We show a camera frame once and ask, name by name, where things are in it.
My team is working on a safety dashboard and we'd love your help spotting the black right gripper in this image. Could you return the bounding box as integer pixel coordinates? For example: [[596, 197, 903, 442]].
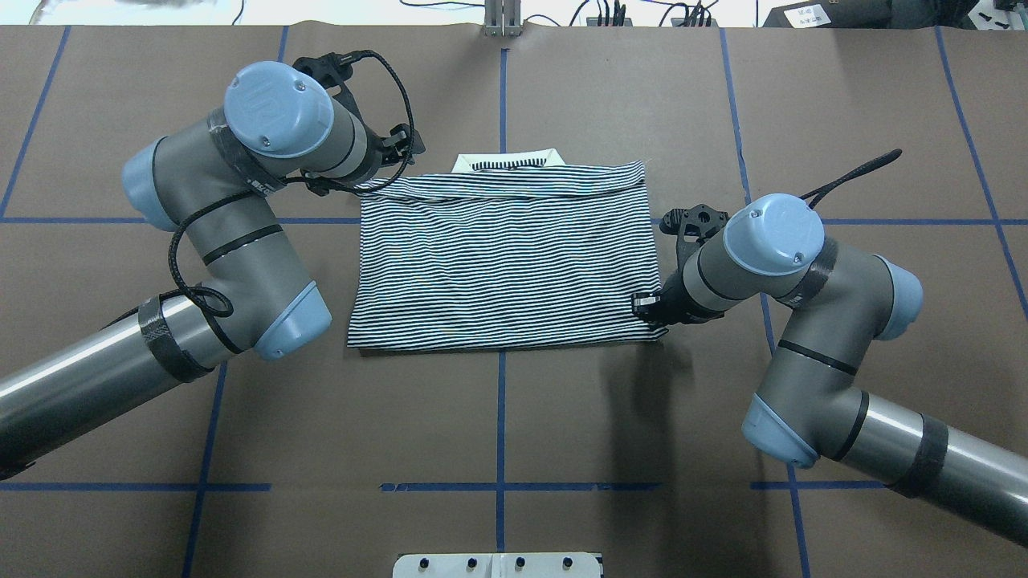
[[631, 205, 728, 326]]

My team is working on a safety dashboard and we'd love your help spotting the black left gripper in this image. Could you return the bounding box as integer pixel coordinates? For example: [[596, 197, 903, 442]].
[[291, 52, 426, 193]]

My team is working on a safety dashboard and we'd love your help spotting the striped polo shirt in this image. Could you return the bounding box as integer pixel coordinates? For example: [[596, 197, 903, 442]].
[[346, 161, 664, 352]]

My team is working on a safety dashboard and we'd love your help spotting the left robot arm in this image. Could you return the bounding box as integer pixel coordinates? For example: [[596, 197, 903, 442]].
[[1, 49, 425, 479]]

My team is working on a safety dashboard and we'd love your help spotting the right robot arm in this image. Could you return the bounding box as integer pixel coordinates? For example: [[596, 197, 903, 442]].
[[632, 193, 1027, 546]]

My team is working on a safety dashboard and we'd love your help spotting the aluminium frame post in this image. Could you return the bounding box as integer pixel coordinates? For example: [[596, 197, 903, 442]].
[[482, 0, 524, 38]]

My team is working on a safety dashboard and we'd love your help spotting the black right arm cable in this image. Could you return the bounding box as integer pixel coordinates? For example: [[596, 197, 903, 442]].
[[802, 149, 904, 210]]

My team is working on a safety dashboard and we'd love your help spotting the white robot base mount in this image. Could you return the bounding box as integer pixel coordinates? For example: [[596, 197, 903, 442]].
[[392, 552, 605, 577]]

